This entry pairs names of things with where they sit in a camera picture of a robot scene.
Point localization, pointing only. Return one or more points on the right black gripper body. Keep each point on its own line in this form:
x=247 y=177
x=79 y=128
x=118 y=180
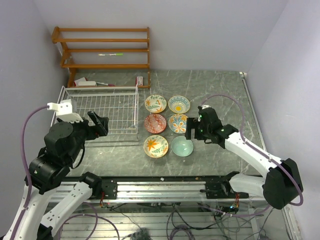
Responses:
x=204 y=131

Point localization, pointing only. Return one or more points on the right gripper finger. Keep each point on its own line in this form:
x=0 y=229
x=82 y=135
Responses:
x=193 y=133
x=192 y=123

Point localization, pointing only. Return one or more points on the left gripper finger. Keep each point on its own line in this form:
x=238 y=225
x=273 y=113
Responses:
x=102 y=126
x=94 y=117

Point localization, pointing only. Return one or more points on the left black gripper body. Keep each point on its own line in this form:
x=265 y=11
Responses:
x=88 y=132

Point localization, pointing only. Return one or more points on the red patterned blue bowl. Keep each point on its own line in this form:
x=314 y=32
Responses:
x=155 y=123

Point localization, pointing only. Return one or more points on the orange star leaf bowl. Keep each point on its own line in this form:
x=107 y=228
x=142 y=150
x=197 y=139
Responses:
x=155 y=146

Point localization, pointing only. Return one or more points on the star and leaves bowl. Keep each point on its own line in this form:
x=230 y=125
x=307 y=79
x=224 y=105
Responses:
x=155 y=103

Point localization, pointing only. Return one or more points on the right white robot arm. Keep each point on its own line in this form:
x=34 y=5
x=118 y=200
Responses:
x=279 y=182

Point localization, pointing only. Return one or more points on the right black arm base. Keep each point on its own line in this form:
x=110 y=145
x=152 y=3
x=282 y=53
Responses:
x=216 y=189

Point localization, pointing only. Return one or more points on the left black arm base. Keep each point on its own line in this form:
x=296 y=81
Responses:
x=109 y=189

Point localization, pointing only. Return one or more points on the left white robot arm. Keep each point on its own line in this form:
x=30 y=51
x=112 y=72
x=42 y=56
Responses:
x=45 y=173

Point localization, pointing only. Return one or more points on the wooden shelf rack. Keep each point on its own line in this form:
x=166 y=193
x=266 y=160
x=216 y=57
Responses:
x=67 y=61

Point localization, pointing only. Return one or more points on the orange blue floral bowl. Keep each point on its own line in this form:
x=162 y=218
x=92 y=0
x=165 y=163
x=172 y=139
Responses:
x=178 y=123

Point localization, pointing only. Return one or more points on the plain light teal bowl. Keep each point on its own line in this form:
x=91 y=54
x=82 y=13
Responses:
x=181 y=146

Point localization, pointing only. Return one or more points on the blue yellow sun bowl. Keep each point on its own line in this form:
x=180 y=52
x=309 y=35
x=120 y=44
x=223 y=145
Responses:
x=179 y=104

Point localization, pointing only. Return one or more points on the white eraser block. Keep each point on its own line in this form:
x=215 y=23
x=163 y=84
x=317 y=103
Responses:
x=87 y=84

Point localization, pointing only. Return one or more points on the pink white pen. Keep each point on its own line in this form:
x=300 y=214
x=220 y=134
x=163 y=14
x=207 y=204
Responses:
x=105 y=84

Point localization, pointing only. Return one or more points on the small red white box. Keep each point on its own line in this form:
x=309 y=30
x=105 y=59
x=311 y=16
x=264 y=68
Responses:
x=139 y=81

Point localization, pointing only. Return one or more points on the green white pen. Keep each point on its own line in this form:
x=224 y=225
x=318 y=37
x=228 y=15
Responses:
x=110 y=54

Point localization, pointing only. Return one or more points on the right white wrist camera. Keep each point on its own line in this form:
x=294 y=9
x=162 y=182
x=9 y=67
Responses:
x=205 y=107

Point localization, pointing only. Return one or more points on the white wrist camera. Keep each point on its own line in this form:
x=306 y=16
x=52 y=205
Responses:
x=205 y=107
x=66 y=111

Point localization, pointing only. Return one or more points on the white wire dish rack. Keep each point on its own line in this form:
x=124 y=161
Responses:
x=120 y=104

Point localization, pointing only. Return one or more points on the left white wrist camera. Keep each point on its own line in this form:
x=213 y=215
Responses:
x=66 y=111

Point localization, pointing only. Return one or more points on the aluminium mounting rail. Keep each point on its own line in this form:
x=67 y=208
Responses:
x=153 y=192

